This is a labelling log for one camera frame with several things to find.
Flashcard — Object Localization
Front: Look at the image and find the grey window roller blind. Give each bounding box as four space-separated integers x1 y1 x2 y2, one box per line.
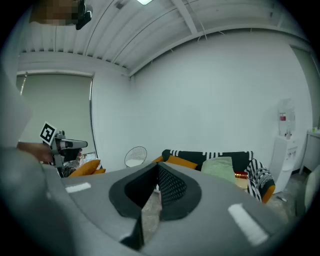
16 73 97 161

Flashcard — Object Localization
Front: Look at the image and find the black white striped sofa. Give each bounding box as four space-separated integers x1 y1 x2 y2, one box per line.
161 149 275 202

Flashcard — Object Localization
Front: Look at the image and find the person's left forearm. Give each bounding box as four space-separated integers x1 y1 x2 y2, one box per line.
16 141 55 164

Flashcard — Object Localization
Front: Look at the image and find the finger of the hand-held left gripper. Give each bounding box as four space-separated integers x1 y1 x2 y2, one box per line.
59 139 89 162

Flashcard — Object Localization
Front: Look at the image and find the black head camera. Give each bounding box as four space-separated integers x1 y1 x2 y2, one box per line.
75 0 94 31

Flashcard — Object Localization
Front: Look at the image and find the light green folded cloth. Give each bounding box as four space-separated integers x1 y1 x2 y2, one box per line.
200 156 236 185

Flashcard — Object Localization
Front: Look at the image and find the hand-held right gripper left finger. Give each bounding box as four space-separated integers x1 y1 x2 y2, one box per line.
61 162 159 251

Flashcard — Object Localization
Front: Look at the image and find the person's head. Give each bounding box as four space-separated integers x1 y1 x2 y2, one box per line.
29 0 79 26

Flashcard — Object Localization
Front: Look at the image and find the clear water bottle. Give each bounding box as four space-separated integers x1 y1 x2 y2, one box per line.
277 98 297 137

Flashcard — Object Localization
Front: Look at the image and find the white water dispenser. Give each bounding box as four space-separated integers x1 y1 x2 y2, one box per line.
269 134 300 195

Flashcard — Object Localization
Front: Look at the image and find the white chair seat pad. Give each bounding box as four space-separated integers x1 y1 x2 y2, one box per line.
125 159 146 168

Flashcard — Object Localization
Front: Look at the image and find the orange square cushion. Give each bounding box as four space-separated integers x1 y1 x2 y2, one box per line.
165 155 199 171

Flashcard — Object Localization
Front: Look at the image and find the pile of white clothes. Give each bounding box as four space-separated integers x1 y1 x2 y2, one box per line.
79 151 99 164

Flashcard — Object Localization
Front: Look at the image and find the gold wire chair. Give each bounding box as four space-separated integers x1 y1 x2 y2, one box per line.
124 146 148 169

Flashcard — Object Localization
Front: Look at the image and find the person's white shirt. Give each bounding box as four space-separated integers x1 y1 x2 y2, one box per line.
0 62 34 151

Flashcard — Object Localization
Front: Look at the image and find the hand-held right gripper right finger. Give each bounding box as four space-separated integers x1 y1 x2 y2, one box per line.
139 162 286 256

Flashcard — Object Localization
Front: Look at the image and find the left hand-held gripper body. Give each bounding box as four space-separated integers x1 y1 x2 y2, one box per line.
39 121 66 174

